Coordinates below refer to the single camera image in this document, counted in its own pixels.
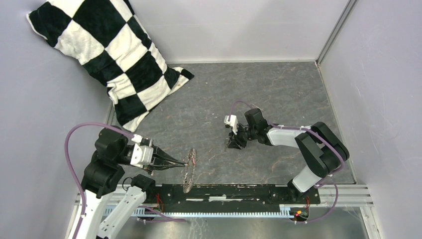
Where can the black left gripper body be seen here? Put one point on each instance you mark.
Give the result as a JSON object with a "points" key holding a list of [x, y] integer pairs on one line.
{"points": [[150, 167]]}

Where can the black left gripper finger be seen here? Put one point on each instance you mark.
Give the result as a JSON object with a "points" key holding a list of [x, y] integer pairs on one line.
{"points": [[168, 165], [171, 156]]}

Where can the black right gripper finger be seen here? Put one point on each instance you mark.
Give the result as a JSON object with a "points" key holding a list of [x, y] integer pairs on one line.
{"points": [[232, 136], [233, 144]]}

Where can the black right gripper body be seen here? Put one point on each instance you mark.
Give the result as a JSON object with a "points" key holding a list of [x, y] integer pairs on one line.
{"points": [[242, 137]]}

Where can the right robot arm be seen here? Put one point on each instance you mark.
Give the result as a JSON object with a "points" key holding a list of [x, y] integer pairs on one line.
{"points": [[322, 150]]}

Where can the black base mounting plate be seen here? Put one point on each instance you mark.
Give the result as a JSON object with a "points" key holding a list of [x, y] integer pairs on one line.
{"points": [[228, 198]]}

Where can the black white checkered pillow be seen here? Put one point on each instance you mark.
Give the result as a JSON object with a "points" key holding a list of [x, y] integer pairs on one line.
{"points": [[108, 40]]}

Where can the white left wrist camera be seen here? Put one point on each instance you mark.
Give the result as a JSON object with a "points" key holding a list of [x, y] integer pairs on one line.
{"points": [[142, 151]]}

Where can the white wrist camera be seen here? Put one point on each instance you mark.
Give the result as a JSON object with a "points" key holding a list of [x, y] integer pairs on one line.
{"points": [[231, 122], [142, 151]]}

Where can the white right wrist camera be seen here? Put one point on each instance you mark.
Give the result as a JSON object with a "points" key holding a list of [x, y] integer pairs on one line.
{"points": [[231, 122]]}

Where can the white toothed cable duct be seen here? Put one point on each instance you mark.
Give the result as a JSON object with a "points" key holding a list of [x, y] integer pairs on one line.
{"points": [[142, 212]]}

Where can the aluminium rail frame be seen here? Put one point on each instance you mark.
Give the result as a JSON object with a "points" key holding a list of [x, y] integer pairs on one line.
{"points": [[348, 196]]}

